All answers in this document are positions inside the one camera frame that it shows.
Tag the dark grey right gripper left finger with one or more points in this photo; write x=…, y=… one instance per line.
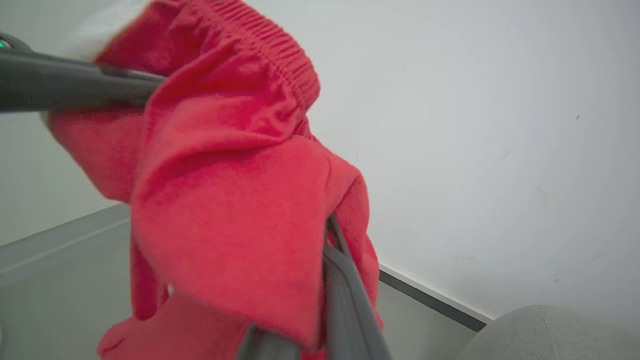
x=267, y=349

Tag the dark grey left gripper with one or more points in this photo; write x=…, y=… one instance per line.
x=11, y=42

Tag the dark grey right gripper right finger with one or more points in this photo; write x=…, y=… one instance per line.
x=350, y=310

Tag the red knit garment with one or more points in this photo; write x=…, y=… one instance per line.
x=225, y=200

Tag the white fabric piece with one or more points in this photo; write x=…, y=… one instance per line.
x=102, y=30

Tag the grey fabric cushion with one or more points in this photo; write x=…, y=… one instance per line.
x=555, y=335

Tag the dark grey wall baseboard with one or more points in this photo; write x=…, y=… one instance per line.
x=430, y=299

